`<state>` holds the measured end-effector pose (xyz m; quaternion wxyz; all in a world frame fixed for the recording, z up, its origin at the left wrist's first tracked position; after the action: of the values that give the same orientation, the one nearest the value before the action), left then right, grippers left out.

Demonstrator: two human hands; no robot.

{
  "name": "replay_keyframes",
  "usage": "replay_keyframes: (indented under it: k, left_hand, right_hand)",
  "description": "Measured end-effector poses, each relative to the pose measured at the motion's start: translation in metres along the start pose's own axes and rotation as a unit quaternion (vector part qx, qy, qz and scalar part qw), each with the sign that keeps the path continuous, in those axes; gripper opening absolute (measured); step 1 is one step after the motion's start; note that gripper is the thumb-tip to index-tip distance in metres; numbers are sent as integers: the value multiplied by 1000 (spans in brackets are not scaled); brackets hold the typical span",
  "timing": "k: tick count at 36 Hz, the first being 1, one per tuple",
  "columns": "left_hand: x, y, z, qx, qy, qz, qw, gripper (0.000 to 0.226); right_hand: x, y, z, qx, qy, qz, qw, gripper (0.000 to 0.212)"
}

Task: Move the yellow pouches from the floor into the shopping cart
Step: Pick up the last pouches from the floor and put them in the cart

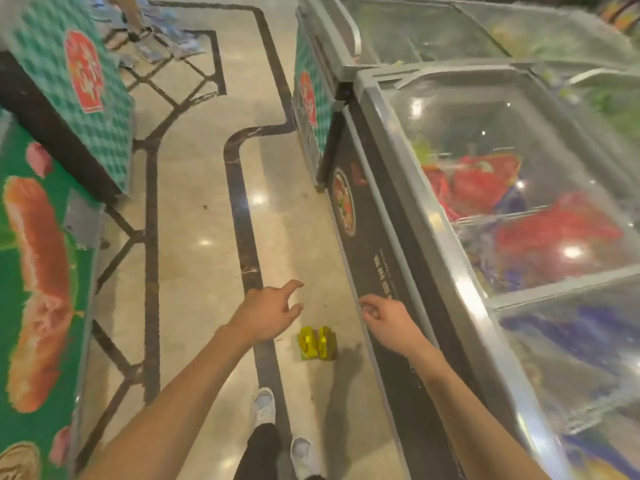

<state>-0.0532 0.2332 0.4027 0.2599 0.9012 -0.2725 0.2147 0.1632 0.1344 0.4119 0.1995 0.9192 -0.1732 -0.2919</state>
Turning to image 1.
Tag red blue frozen food packs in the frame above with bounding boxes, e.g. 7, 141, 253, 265
419, 152, 629, 295

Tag person's right hand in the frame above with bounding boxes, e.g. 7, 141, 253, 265
357, 294, 431, 359

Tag person's left forearm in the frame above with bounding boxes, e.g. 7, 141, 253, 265
79, 324, 253, 480

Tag person's left white shoe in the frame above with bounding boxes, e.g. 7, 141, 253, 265
249, 387, 277, 431

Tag black chest freezer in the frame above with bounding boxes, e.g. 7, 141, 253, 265
325, 59, 640, 480

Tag person's right forearm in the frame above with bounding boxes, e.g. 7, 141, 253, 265
409, 342, 551, 480

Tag person's left hand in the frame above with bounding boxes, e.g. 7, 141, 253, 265
227, 279, 305, 346

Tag chest freezer with sausage picture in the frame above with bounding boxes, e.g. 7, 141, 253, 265
0, 108, 105, 480

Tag scattered pale blue packets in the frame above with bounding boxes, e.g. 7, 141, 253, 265
89, 0, 207, 65

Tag person's left leg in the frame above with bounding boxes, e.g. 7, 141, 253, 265
233, 423, 282, 480

